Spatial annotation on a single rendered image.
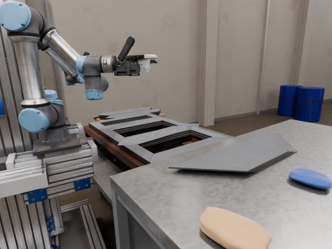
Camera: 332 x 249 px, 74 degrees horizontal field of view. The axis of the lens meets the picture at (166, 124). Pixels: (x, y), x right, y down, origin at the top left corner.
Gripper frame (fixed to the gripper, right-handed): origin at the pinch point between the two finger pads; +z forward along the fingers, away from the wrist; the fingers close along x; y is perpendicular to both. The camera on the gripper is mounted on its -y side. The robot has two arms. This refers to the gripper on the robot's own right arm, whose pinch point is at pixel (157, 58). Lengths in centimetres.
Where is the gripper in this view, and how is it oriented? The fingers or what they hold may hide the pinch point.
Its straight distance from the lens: 103.0
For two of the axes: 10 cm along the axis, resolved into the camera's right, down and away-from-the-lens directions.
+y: 0.3, 9.9, 1.3
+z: 10.0, -0.3, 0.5
